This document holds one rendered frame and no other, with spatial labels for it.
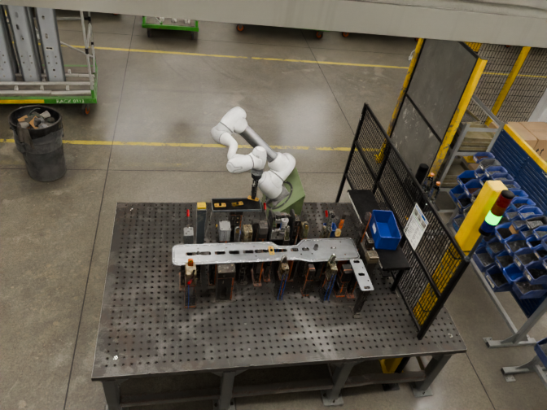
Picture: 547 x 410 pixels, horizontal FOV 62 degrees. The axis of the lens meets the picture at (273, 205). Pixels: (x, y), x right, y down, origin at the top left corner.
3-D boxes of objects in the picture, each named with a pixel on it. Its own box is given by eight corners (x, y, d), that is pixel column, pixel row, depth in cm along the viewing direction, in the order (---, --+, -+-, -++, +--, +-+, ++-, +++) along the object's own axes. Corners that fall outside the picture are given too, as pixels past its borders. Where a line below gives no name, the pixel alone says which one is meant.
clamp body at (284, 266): (273, 301, 337) (280, 271, 315) (270, 288, 346) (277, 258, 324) (285, 300, 339) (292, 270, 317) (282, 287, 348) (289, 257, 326)
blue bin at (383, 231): (375, 249, 346) (380, 237, 338) (367, 221, 369) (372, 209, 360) (396, 250, 348) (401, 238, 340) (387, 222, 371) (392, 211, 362)
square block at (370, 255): (356, 289, 357) (369, 258, 334) (354, 281, 363) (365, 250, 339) (366, 288, 359) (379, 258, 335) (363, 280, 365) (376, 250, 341)
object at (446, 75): (420, 224, 536) (497, 63, 405) (409, 224, 533) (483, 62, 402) (382, 157, 633) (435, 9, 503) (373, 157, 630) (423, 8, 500)
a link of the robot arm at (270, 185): (264, 195, 401) (249, 181, 388) (277, 179, 402) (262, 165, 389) (273, 202, 388) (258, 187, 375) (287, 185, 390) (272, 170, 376)
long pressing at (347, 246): (172, 268, 311) (172, 267, 310) (172, 244, 327) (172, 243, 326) (361, 259, 341) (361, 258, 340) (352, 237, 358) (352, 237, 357)
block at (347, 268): (334, 298, 347) (343, 274, 329) (330, 286, 355) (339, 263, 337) (346, 297, 349) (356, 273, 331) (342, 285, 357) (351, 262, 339)
